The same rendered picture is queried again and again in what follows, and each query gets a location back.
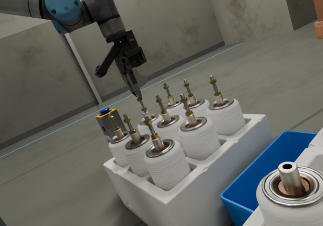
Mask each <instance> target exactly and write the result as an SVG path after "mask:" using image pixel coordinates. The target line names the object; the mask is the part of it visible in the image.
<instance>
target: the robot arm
mask: <svg viewBox="0 0 323 226"><path fill-rule="evenodd" d="M0 13H5V14H12V15H19V16H26V17H32V18H39V19H46V20H51V21H52V23H53V25H54V27H55V28H56V30H57V31H58V33H59V34H61V35H63V34H66V33H71V32H73V31H75V30H77V29H80V28H82V27H85V26H87V25H89V24H92V23H94V22H97V24H98V26H99V28H100V30H101V32H102V34H103V36H104V38H106V42H107V43H111V42H114V45H113V46H112V47H111V49H110V51H109V52H108V54H107V55H106V57H105V58H104V60H103V61H102V63H101V64H100V65H98V66H97V67H96V71H95V73H94V74H95V76H97V77H98V78H101V77H103V76H105V75H106V74H107V71H108V68H109V67H110V65H111V64H112V62H113V60H114V59H115V63H116V65H117V67H118V69H119V71H120V74H121V76H122V78H123V80H124V81H125V83H126V85H127V86H128V88H129V90H130V91H131V93H132V94H133V95H134V96H136V97H137V95H138V96H139V97H142V95H141V91H140V88H141V87H142V86H143V85H145V84H146V83H147V82H148V80H149V79H148V77H147V76H146V75H140V74H139V72H138V71H137V70H136V69H133V70H132V68H134V67H138V66H140V65H141V64H143V63H145V62H147V60H146V57H145V55H144V53H143V50H142V48H141V47H139V46H138V44H137V41H136V39H135V36H134V34H133V32H132V30H130V31H125V30H126V28H125V26H124V24H123V21H122V19H121V17H120V15H119V13H118V10H117V8H116V6H115V3H114V1H113V0H0ZM120 41H121V43H120ZM143 57H144V58H143Z"/></svg>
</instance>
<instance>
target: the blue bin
mask: <svg viewBox="0 0 323 226"><path fill-rule="evenodd" d="M316 135H317V133H309V132H299V131H284V132H283V133H281V134H280V135H279V136H278V137H277V138H276V139H275V140H274V141H273V142H272V143H271V144H270V145H269V146H268V147H267V148H266V149H265V150H264V151H263V152H262V153H261V154H260V155H259V156H258V157H257V158H256V159H255V160H254V161H253V162H252V163H251V164H250V165H249V166H248V167H247V168H246V169H245V170H244V171H243V172H242V173H241V174H240V175H239V176H238V177H237V178H236V179H235V180H234V181H233V182H232V183H231V184H230V185H229V186H228V187H227V188H226V189H225V190H224V191H223V192H222V193H221V194H220V198H221V200H222V202H223V204H225V205H226V207H227V209H228V211H229V213H230V216H231V218H232V220H233V222H234V224H235V226H243V224H244V223H245V222H246V221H247V219H248V218H249V217H250V216H251V215H252V213H253V212H254V211H255V210H256V208H257V207H258V206H259V204H258V201H257V197H256V191H257V187H258V185H259V183H260V181H261V180H262V179H263V178H264V177H265V176H266V175H267V174H269V173H270V172H271V171H273V170H275V169H277V168H278V166H279V165H280V164H281V163H284V162H293V163H294V162H295V161H296V159H297V158H298V157H299V156H300V155H301V154H302V152H303V151H304V150H305V149H306V148H308V147H309V144H310V143H311V141H312V140H313V139H314V138H315V136H316Z"/></svg>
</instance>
